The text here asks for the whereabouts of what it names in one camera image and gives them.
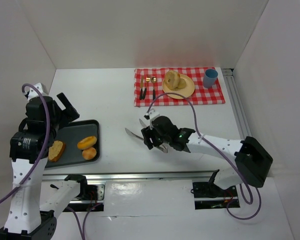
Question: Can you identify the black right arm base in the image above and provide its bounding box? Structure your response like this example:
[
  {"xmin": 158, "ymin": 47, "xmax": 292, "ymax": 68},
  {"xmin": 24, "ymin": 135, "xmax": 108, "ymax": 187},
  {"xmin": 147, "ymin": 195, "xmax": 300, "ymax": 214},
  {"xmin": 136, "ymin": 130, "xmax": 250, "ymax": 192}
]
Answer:
[{"xmin": 190, "ymin": 182, "xmax": 238, "ymax": 200}]

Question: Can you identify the black plastic tray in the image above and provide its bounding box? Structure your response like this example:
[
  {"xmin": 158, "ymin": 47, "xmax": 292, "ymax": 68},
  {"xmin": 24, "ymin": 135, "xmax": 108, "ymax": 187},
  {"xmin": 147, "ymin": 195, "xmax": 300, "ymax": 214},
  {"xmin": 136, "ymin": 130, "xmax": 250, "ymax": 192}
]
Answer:
[{"xmin": 45, "ymin": 119, "xmax": 100, "ymax": 170}]

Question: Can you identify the round golden bun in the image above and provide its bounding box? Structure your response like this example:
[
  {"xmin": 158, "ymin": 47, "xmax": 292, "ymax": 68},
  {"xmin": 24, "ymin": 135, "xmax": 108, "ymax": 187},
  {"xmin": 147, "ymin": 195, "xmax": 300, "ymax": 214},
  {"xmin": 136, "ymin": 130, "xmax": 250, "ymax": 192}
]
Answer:
[{"xmin": 82, "ymin": 147, "xmax": 97, "ymax": 161}]

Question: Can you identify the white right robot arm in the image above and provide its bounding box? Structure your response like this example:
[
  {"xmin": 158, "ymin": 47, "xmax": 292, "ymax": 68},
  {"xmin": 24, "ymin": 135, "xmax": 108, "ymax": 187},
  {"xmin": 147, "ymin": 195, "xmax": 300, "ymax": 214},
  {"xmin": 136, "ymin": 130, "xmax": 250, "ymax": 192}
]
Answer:
[{"xmin": 126, "ymin": 109, "xmax": 273, "ymax": 190}]

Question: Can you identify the aluminium rail right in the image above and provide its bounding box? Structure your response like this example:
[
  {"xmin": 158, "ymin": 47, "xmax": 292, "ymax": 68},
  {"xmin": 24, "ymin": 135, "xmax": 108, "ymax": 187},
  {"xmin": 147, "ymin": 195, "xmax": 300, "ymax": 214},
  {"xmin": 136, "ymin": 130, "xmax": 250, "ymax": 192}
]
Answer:
[{"xmin": 221, "ymin": 67, "xmax": 266, "ymax": 178}]

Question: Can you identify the gold fork black handle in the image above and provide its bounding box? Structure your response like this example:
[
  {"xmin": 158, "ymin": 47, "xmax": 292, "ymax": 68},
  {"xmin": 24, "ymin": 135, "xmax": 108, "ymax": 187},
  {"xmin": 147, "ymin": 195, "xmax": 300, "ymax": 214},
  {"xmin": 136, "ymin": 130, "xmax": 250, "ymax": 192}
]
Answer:
[{"xmin": 142, "ymin": 74, "xmax": 151, "ymax": 100}]

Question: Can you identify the gold spoon black handle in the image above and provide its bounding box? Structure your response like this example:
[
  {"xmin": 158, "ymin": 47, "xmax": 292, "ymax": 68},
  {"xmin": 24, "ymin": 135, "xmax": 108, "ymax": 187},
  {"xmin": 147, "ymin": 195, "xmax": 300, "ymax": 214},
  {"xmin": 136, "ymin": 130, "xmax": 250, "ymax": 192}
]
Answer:
[{"xmin": 150, "ymin": 76, "xmax": 157, "ymax": 100}]

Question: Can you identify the blue cup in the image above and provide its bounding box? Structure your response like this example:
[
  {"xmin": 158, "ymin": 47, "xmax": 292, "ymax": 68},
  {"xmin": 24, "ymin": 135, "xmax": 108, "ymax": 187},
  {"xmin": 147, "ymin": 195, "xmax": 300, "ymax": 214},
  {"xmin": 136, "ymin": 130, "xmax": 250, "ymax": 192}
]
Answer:
[{"xmin": 203, "ymin": 68, "xmax": 218, "ymax": 89}]

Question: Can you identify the gold knife black handle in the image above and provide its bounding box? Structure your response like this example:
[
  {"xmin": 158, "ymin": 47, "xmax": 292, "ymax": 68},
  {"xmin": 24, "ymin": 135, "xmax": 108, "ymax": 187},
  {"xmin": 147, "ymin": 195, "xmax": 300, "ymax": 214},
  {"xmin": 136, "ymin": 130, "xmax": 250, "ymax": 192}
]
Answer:
[{"xmin": 139, "ymin": 75, "xmax": 144, "ymax": 100}]

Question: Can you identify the yellow plate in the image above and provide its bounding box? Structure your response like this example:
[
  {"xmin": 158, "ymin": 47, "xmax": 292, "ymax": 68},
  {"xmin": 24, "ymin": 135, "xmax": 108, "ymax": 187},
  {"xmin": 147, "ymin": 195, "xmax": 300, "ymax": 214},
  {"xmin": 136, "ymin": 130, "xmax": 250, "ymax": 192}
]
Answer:
[{"xmin": 162, "ymin": 73, "xmax": 195, "ymax": 100}]

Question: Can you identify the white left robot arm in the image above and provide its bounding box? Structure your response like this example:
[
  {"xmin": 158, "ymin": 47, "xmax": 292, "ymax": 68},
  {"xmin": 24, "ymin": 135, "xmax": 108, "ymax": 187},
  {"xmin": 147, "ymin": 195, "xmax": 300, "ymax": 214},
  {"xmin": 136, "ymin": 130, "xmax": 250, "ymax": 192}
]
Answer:
[{"xmin": 0, "ymin": 83, "xmax": 98, "ymax": 240}]

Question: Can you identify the aluminium rail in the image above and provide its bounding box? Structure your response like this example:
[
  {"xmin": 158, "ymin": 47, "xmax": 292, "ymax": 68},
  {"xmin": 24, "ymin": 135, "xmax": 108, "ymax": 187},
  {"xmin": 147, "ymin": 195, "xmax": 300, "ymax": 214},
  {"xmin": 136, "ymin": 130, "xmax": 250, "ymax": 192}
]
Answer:
[
  {"xmin": 42, "ymin": 169, "xmax": 218, "ymax": 181},
  {"xmin": 221, "ymin": 67, "xmax": 266, "ymax": 178}
]

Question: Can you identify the brown bread slice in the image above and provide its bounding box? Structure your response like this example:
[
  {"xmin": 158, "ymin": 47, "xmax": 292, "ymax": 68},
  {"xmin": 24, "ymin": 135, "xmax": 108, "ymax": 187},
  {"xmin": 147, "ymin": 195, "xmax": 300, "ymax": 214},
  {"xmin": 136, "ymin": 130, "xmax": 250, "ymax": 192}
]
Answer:
[{"xmin": 48, "ymin": 140, "xmax": 66, "ymax": 162}]

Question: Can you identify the glazed orange donut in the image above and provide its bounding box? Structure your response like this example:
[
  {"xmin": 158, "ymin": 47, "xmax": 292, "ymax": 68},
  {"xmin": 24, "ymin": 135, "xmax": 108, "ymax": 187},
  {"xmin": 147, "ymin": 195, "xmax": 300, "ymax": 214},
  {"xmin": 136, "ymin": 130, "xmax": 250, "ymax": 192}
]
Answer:
[{"xmin": 77, "ymin": 136, "xmax": 98, "ymax": 150}]

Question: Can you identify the aluminium rail front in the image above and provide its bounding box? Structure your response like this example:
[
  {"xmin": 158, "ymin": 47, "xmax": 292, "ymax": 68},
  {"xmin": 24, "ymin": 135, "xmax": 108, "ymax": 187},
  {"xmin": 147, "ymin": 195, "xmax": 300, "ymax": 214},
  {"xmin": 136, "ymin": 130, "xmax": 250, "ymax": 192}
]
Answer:
[{"xmin": 42, "ymin": 169, "xmax": 218, "ymax": 181}]

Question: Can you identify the plain bagel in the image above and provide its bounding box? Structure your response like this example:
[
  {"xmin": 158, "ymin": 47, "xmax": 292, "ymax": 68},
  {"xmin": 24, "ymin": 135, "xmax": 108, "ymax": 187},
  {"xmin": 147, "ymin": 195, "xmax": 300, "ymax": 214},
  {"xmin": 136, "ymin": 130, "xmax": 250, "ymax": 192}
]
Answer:
[{"xmin": 164, "ymin": 70, "xmax": 181, "ymax": 90}]

